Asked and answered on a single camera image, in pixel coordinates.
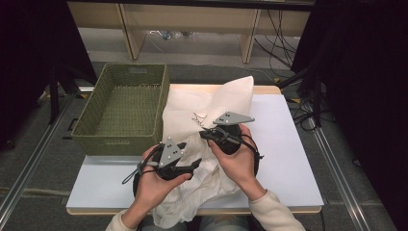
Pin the light wooden desk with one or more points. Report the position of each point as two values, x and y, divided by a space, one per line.
192 16

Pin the small wooden table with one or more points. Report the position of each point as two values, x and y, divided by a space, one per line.
269 89

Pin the clear clutter under desk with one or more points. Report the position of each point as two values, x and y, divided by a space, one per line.
170 34

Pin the person's right hand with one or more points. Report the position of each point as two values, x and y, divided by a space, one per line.
239 170

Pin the person's legs in jeans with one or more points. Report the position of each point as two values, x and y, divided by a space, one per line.
224 223

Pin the person's left hand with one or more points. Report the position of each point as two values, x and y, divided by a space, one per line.
154 192

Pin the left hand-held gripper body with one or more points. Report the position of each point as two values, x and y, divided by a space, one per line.
170 154

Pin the aluminium floor rail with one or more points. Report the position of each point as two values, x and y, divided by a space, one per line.
32 160
340 179

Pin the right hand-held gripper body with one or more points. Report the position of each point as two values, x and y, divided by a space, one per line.
229 134

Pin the white garment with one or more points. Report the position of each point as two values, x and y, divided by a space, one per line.
202 192

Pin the cream mesh laundry bag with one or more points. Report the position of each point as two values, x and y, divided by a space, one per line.
189 106

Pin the black metal stand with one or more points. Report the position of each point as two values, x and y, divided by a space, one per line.
61 89
312 89

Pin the white table sheet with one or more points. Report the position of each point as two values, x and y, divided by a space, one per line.
282 144

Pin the green woven basket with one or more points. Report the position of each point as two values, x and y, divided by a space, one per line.
128 109

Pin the dark curtain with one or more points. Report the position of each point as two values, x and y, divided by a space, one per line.
369 80
29 57

